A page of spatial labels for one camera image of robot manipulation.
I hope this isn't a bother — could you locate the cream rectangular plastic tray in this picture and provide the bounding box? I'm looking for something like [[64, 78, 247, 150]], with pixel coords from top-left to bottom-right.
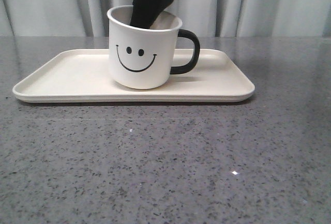
[[12, 49, 255, 103]]

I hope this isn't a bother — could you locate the grey curtain left panel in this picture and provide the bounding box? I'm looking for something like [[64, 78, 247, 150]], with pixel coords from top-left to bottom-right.
[[1, 0, 245, 37]]

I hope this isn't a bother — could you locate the white smiley mug black handle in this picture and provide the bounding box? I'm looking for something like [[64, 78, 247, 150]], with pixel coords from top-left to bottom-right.
[[107, 5, 200, 89]]

